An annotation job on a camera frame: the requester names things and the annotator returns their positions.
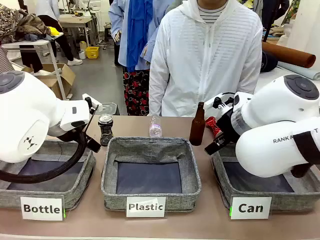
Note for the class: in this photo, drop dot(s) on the person in light shirt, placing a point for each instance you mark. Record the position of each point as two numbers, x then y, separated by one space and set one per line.
53 15

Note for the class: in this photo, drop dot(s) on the white sign reading Can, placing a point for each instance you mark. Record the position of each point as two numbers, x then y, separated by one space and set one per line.
250 208

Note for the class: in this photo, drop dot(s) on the wooden background table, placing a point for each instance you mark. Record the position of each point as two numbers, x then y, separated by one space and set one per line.
75 22

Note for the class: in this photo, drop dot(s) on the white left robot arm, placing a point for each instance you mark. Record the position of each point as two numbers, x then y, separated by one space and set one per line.
25 112

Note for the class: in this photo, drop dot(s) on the small crushed clear plastic bottle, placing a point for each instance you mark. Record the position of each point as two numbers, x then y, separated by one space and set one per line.
155 128

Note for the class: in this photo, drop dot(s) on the grey fabric basket bottle label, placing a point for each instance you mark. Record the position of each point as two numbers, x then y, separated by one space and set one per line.
75 185

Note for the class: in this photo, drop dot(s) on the white sign reading Bottle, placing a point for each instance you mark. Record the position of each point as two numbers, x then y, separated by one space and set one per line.
42 208

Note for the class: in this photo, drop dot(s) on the yellow plastic crate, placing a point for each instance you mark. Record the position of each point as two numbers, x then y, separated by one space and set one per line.
92 52

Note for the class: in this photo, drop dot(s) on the grey fabric basket plastic label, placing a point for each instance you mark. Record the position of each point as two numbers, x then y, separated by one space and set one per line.
150 150

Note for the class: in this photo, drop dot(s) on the person in white jacket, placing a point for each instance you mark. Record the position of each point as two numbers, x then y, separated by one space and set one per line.
200 62

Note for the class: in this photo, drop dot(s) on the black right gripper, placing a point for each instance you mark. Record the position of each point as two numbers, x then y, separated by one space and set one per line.
228 127

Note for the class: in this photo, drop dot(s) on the white small bucket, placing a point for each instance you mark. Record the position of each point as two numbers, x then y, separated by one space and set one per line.
82 54

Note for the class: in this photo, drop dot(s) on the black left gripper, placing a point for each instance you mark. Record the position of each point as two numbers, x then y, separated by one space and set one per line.
72 131

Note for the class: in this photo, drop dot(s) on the yellow cap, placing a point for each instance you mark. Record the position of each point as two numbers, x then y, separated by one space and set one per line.
55 31

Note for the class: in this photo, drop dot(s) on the crushed red can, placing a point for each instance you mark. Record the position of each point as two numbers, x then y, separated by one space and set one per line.
212 125

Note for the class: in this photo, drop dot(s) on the light blue rolled material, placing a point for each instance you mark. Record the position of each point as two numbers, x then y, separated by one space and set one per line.
300 71

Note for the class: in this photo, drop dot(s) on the white table with clothes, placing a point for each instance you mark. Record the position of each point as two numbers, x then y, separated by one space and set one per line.
37 43

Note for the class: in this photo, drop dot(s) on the grey fabric basket can label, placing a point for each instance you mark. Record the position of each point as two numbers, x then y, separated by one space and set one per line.
300 197

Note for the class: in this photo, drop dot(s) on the checked fabric piece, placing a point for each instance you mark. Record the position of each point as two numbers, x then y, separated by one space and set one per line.
5 61

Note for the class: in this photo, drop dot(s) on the crushed black silver can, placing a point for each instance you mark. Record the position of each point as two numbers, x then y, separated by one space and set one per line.
105 130

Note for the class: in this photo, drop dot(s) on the brown glass bottle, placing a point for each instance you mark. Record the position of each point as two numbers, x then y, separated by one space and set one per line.
197 130

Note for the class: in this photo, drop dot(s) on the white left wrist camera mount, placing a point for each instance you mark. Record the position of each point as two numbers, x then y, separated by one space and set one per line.
93 102

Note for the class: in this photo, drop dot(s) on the white sign reading Plastic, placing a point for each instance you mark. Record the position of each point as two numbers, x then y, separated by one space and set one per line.
145 207

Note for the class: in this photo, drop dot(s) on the mannequin in blue clothes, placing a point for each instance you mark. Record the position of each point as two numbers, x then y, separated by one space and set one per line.
135 32

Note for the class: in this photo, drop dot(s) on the pile of patterned clothes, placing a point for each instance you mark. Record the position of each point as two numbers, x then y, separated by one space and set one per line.
22 25

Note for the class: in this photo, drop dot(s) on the black red floral trousers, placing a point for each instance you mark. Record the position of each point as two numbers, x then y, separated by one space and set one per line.
136 92

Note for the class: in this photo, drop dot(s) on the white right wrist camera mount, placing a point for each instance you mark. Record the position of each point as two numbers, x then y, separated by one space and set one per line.
218 102

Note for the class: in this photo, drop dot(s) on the open cardboard box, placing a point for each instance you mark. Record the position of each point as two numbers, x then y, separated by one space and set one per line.
63 77

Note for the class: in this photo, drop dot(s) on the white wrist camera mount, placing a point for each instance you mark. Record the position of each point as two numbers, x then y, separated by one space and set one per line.
93 102
218 102

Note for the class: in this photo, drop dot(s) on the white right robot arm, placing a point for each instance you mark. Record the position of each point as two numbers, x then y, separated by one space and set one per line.
262 150

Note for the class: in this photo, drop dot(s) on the brown rolled material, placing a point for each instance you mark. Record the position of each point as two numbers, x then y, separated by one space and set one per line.
287 53

